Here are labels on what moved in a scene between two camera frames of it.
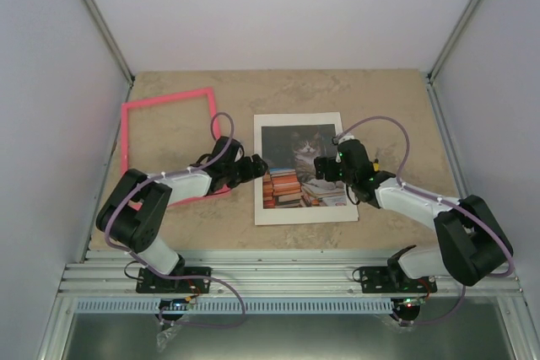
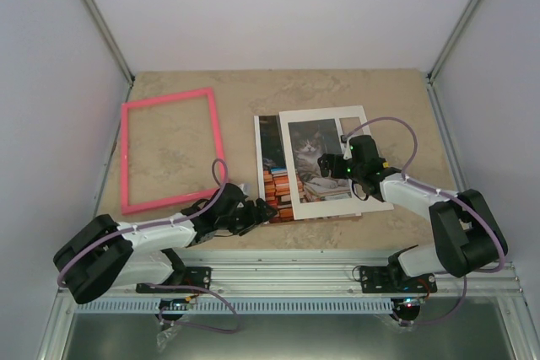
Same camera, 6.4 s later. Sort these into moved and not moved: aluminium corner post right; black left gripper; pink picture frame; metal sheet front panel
Moved: black left gripper
Not moved: aluminium corner post right; metal sheet front panel; pink picture frame
